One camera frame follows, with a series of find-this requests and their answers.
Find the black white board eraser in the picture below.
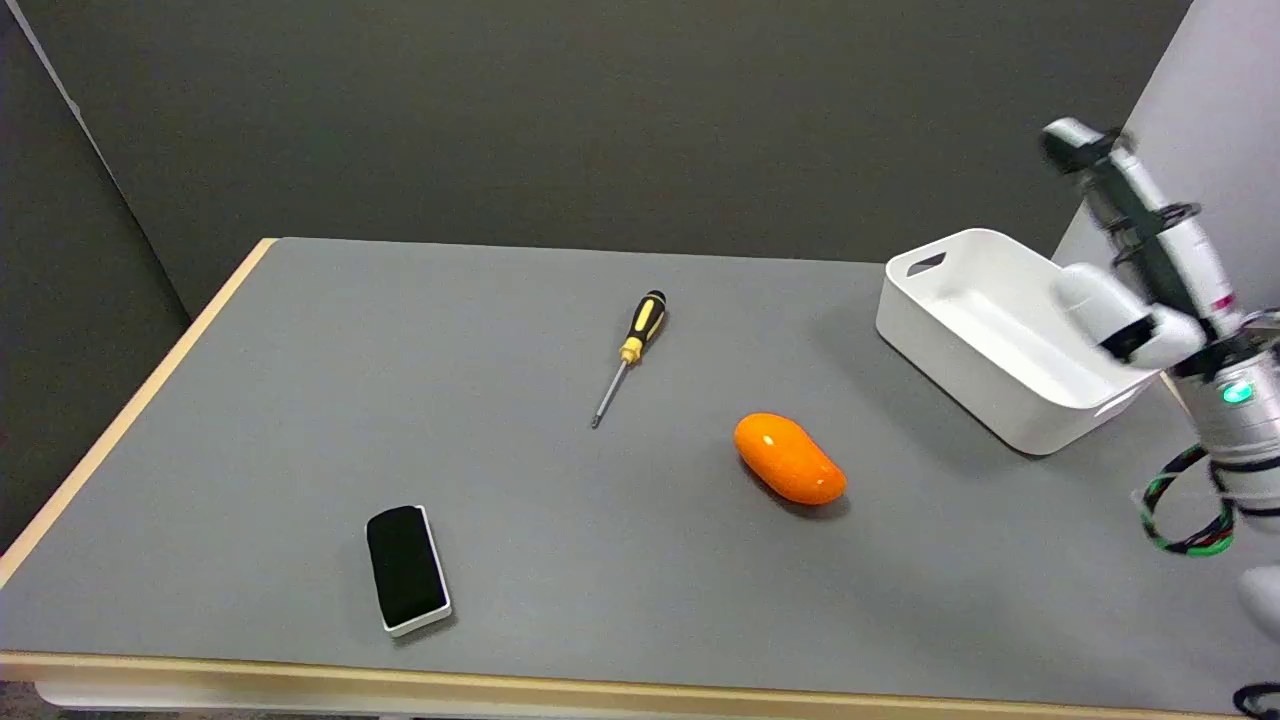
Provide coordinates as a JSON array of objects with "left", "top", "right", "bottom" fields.
[{"left": 365, "top": 504, "right": 453, "bottom": 638}]

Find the white plastic storage bin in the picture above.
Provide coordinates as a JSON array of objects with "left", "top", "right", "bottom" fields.
[{"left": 875, "top": 228, "right": 1180, "bottom": 457}]

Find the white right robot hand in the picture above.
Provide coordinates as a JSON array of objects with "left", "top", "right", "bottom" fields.
[{"left": 1039, "top": 117, "right": 1251, "bottom": 373}]

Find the green red braided cable loop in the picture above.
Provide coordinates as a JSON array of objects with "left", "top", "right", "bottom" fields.
[{"left": 1140, "top": 444, "right": 1237, "bottom": 557}]

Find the orange mango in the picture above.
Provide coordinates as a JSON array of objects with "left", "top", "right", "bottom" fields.
[{"left": 733, "top": 412, "right": 848, "bottom": 507}]

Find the black yellow handled screwdriver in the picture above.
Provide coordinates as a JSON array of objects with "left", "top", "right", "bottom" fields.
[{"left": 590, "top": 290, "right": 668, "bottom": 430}]

